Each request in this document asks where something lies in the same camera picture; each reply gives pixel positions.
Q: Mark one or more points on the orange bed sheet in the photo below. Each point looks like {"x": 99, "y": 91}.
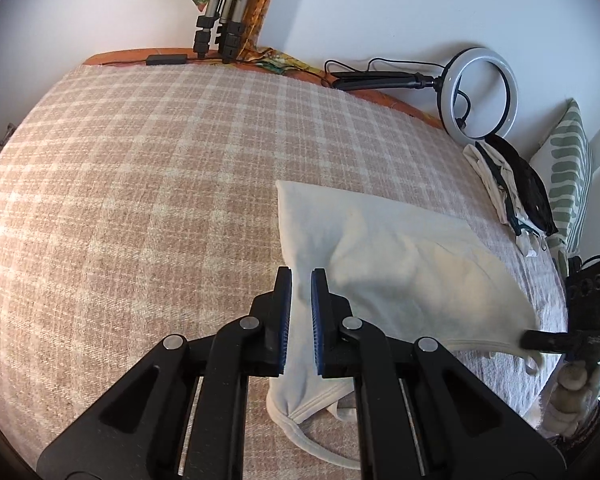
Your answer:
{"x": 119, "y": 56}

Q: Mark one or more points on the person's right hand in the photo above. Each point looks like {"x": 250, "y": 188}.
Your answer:
{"x": 577, "y": 390}

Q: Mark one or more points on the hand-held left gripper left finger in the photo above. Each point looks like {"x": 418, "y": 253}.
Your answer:
{"x": 283, "y": 320}

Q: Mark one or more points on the beige plaid blanket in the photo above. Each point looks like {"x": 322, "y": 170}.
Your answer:
{"x": 154, "y": 185}

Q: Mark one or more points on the dark green folded garment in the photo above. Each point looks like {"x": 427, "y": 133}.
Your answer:
{"x": 525, "y": 225}

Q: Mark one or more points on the folded clothes pile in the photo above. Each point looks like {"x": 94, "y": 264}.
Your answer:
{"x": 530, "y": 185}

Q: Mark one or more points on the grey folded tripod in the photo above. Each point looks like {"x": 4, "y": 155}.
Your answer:
{"x": 229, "y": 15}

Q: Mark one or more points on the white folded garment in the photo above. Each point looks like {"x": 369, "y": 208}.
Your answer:
{"x": 485, "y": 175}

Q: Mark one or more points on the white printed garment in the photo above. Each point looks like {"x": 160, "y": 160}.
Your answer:
{"x": 530, "y": 246}

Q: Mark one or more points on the orange patterned cloth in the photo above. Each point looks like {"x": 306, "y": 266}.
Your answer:
{"x": 260, "y": 0}

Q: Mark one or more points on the white tank top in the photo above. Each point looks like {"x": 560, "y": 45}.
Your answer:
{"x": 405, "y": 260}

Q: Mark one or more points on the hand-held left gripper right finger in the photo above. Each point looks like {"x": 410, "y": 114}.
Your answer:
{"x": 319, "y": 320}

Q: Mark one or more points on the green white striped pillow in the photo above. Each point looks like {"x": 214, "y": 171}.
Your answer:
{"x": 570, "y": 170}

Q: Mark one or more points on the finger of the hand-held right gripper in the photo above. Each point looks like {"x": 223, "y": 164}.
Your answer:
{"x": 545, "y": 340}

